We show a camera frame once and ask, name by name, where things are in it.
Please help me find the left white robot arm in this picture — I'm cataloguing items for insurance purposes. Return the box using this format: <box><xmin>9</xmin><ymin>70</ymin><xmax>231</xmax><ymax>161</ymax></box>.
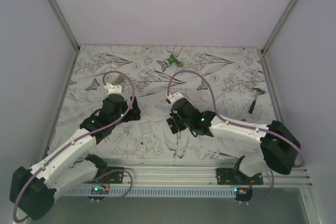
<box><xmin>9</xmin><ymin>93</ymin><xmax>141</xmax><ymax>223</ymax></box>

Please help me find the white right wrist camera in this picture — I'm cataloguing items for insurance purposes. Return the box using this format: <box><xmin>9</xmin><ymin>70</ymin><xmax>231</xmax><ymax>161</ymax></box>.
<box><xmin>166</xmin><ymin>92</ymin><xmax>184</xmax><ymax>104</ymax></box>

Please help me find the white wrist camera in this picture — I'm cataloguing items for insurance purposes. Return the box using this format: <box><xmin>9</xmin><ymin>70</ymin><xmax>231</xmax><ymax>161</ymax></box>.
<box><xmin>104</xmin><ymin>83</ymin><xmax>124</xmax><ymax>97</ymax></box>
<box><xmin>166</xmin><ymin>92</ymin><xmax>184</xmax><ymax>104</ymax></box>

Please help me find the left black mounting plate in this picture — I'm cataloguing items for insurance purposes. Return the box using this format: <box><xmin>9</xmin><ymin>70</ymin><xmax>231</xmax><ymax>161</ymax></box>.
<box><xmin>85</xmin><ymin>167</ymin><xmax>124</xmax><ymax>184</ymax></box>

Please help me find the clear fuse box cover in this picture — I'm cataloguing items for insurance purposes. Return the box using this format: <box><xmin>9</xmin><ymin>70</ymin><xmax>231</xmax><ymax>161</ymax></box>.
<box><xmin>139</xmin><ymin>122</ymin><xmax>152</xmax><ymax>135</ymax></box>

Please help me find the aluminium frame rail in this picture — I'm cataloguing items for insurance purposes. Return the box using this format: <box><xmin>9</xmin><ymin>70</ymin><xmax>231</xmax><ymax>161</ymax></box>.
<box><xmin>106</xmin><ymin>159</ymin><xmax>312</xmax><ymax>188</ymax></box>

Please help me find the black fuse box base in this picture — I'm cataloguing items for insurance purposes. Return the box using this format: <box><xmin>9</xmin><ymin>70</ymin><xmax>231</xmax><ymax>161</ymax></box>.
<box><xmin>166</xmin><ymin>117</ymin><xmax>186</xmax><ymax>134</ymax></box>

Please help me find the white and grey pipe fitting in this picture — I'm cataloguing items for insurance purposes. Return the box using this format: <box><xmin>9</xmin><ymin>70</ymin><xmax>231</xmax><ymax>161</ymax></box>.
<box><xmin>107</xmin><ymin>62</ymin><xmax>125</xmax><ymax>84</ymax></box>

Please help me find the right controller board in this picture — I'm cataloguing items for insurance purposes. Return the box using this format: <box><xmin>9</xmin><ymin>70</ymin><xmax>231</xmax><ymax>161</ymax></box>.
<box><xmin>234</xmin><ymin>187</ymin><xmax>253</xmax><ymax>196</ymax></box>

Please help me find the left controller board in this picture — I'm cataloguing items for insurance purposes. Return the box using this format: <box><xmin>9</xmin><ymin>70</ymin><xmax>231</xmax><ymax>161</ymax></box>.
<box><xmin>90</xmin><ymin>186</ymin><xmax>110</xmax><ymax>195</ymax></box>

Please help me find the small grey hammer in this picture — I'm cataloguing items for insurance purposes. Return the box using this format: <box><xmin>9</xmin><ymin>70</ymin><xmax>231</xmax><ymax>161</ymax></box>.
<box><xmin>248</xmin><ymin>88</ymin><xmax>264</xmax><ymax>114</ymax></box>

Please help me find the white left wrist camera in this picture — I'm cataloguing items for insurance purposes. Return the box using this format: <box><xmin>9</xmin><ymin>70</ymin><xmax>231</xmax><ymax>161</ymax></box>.
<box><xmin>104</xmin><ymin>83</ymin><xmax>124</xmax><ymax>97</ymax></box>

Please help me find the white slotted cable duct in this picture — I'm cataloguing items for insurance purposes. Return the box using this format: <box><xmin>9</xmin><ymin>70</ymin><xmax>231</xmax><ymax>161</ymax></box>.
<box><xmin>66</xmin><ymin>186</ymin><xmax>236</xmax><ymax>198</ymax></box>

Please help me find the black mounting plate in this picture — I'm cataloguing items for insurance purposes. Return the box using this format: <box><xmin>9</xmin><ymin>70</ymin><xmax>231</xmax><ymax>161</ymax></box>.
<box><xmin>85</xmin><ymin>167</ymin><xmax>124</xmax><ymax>184</ymax></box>
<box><xmin>215</xmin><ymin>168</ymin><xmax>264</xmax><ymax>186</ymax></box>

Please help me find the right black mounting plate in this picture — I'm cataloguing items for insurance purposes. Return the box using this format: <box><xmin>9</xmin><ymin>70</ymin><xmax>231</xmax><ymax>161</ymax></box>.
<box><xmin>215</xmin><ymin>168</ymin><xmax>264</xmax><ymax>186</ymax></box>

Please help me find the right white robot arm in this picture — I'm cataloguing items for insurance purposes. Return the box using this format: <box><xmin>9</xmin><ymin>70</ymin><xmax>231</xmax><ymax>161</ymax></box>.
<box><xmin>167</xmin><ymin>93</ymin><xmax>301</xmax><ymax>185</ymax></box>

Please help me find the controller board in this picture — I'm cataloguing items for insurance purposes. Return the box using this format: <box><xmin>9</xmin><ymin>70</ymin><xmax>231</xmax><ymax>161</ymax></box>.
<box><xmin>90</xmin><ymin>186</ymin><xmax>110</xmax><ymax>195</ymax></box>
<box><xmin>234</xmin><ymin>187</ymin><xmax>253</xmax><ymax>196</ymax></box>

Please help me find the floral printed table mat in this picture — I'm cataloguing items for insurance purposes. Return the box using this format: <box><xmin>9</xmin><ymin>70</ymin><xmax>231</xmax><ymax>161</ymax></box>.
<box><xmin>48</xmin><ymin>45</ymin><xmax>276</xmax><ymax>160</ymax></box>

